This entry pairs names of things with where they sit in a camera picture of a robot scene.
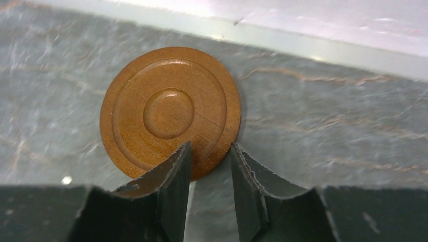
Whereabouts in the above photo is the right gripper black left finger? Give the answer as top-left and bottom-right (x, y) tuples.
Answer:
(67, 142), (192, 241)

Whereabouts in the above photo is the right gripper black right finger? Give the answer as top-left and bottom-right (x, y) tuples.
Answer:
(230, 143), (337, 241)

